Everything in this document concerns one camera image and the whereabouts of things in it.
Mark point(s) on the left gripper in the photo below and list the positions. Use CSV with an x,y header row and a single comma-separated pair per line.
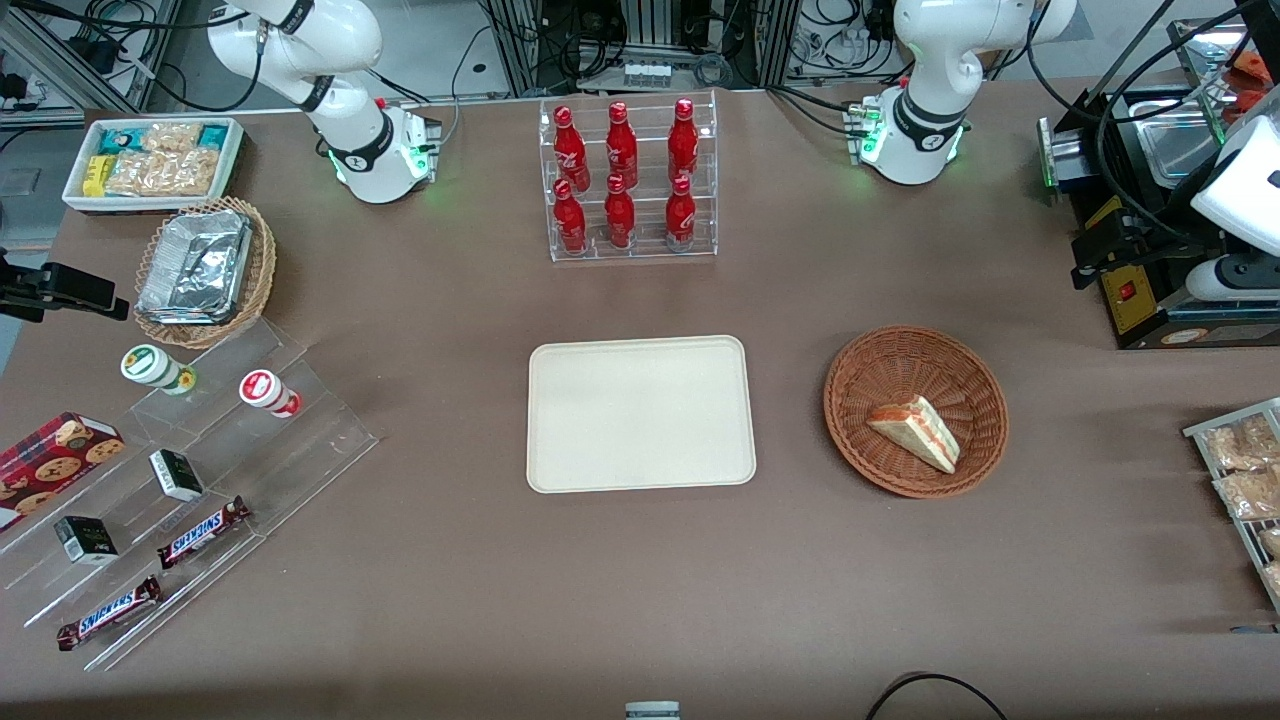
x,y
1150,234

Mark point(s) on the triangular sandwich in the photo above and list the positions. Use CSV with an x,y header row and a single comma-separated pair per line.
x,y
920,430

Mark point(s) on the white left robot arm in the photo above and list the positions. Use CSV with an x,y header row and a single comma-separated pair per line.
x,y
930,70

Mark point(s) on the brown wicker basket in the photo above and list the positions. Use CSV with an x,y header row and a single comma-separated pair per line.
x,y
900,360

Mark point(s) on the cream plastic tray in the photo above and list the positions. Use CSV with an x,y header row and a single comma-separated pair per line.
x,y
640,415

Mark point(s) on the light wicker basket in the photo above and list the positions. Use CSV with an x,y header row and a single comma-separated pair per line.
x,y
262,270

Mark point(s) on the black hot dog machine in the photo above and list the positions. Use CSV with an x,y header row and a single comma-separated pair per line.
x,y
1150,310

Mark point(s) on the clear bagged pastry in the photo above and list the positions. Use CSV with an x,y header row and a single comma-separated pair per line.
x,y
1245,445
1271,542
1250,495
1274,578

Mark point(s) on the red cola bottle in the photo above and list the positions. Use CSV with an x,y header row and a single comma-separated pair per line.
x,y
570,150
680,215
621,145
570,220
683,140
619,215

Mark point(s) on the clear acrylic bottle rack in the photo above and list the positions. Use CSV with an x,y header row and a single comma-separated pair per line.
x,y
650,245

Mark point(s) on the white power strip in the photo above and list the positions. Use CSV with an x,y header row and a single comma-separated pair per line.
x,y
646,75

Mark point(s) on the grey device edge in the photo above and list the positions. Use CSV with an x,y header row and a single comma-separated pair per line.
x,y
652,711

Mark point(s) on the clear acrylic stepped stand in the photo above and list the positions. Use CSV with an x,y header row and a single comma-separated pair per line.
x,y
300,450

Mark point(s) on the red capped drink bottle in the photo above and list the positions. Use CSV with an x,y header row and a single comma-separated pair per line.
x,y
265,390

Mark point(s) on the teal snack packet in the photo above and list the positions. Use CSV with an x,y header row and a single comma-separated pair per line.
x,y
214,136
120,140

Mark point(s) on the silver foil packet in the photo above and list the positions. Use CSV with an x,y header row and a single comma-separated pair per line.
x,y
195,265

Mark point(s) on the Snickers bar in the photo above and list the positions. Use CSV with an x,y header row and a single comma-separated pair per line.
x,y
108,613
200,533

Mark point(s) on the clear rice cracker pack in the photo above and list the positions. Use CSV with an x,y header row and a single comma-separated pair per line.
x,y
172,136

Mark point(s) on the large rice cracker pack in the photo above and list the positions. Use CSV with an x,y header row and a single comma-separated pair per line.
x,y
165,172

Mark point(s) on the small black box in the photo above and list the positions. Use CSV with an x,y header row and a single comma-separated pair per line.
x,y
176,475
86,540

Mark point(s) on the green capped drink bottle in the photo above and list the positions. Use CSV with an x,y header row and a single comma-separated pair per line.
x,y
150,365

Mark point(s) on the yellow snack packet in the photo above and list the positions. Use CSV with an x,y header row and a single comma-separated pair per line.
x,y
95,175

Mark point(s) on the white snack bin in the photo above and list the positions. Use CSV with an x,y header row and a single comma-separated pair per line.
x,y
75,195

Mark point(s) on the black clamp device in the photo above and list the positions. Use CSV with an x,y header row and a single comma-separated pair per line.
x,y
60,285

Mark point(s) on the red cookie box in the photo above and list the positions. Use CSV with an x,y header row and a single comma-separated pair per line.
x,y
50,465

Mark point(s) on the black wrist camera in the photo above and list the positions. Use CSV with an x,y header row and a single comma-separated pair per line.
x,y
1112,250

